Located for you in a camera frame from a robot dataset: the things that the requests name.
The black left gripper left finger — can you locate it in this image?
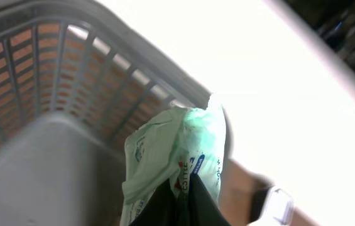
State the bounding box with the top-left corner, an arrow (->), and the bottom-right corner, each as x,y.
129,180 -> 177,226

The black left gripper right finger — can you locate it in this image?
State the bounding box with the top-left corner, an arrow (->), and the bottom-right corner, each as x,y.
188,174 -> 231,226

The green tissue packet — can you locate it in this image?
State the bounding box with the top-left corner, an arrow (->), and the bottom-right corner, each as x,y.
120,95 -> 226,225

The grey plastic mesh basket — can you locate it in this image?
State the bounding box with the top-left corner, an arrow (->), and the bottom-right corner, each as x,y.
0,1 -> 210,225

